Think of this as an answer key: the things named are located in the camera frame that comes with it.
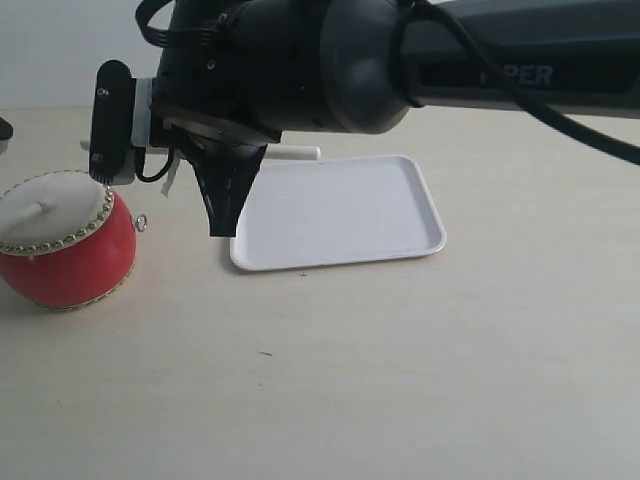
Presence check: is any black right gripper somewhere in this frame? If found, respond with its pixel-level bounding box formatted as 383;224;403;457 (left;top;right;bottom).
149;1;330;238

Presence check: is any white wooden drumstick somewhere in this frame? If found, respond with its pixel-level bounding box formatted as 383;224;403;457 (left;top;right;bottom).
7;199;58;229
80;139;321;161

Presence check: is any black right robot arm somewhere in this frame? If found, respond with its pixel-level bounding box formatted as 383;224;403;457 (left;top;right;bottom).
135;1;639;237

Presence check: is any red small drum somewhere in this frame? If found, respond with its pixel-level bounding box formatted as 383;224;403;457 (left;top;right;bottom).
1;170;148;310

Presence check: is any white plastic tray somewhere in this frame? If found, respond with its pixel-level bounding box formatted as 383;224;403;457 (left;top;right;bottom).
229;154;447;272

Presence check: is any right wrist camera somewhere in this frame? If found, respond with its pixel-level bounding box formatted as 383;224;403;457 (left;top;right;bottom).
88;60;153;186

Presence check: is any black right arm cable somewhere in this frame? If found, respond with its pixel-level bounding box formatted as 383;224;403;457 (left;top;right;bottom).
134;0;640;166

